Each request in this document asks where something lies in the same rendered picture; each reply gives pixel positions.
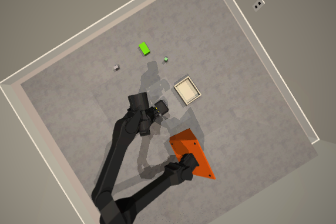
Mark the bright green rectangular block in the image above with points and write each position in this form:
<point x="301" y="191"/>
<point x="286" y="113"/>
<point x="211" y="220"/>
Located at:
<point x="144" y="48"/>

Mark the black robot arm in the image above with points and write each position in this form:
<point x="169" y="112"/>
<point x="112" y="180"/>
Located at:
<point x="124" y="210"/>

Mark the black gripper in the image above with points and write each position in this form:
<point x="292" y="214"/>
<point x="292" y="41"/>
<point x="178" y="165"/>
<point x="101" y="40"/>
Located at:
<point x="161" y="107"/>

